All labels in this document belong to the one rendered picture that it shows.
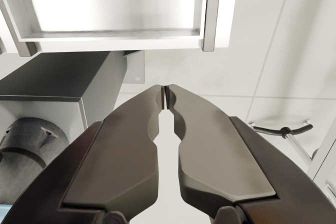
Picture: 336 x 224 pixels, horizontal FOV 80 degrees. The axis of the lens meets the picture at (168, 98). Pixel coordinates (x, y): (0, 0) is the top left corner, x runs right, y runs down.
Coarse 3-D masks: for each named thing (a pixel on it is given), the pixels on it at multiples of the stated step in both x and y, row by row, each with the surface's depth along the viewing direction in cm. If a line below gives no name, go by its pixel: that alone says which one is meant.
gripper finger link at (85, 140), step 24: (96, 120) 9; (72, 144) 8; (48, 168) 7; (72, 168) 7; (24, 192) 6; (48, 192) 6; (24, 216) 5; (48, 216) 5; (72, 216) 5; (96, 216) 5
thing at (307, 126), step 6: (306, 120) 156; (252, 126) 153; (306, 126) 150; (312, 126) 151; (264, 132) 148; (270, 132) 147; (276, 132) 146; (282, 132) 146; (288, 132) 144; (294, 132) 146; (300, 132) 147
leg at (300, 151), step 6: (288, 138) 141; (294, 138) 139; (294, 144) 135; (300, 150) 130; (300, 156) 129; (306, 156) 126; (306, 162) 124; (324, 186) 110; (330, 186) 108; (330, 192) 106
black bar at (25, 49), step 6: (0, 0) 27; (0, 6) 27; (6, 12) 28; (6, 18) 28; (6, 24) 29; (12, 24) 29; (12, 30) 29; (12, 36) 30; (18, 42) 30; (24, 42) 30; (30, 42) 31; (18, 48) 30; (24, 48) 31; (30, 48) 31; (24, 54) 31; (30, 54) 31
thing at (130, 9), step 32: (32, 0) 29; (64, 0) 29; (96, 0) 29; (128, 0) 29; (160, 0) 29; (192, 0) 30; (32, 32) 31; (64, 32) 31; (96, 32) 31; (128, 32) 31; (160, 32) 31; (192, 32) 31
